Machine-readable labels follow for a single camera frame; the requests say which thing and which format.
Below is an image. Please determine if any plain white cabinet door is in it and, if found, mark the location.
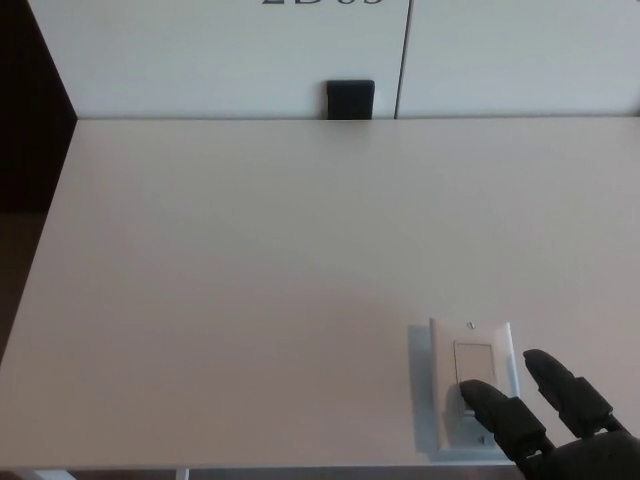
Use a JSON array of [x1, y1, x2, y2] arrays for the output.
[[393, 0, 640, 121]]

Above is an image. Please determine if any white light switch wall plate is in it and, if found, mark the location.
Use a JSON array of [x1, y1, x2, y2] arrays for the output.
[[428, 316, 522, 464]]

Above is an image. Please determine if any white cabinet door with lettering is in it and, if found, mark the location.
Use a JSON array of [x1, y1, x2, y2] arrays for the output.
[[23, 0, 413, 122]]

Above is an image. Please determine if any white light switch rocker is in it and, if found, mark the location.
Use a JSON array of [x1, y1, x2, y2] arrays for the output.
[[451, 340, 495, 427]]

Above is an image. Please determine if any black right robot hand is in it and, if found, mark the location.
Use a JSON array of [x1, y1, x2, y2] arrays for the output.
[[458, 348, 640, 480]]

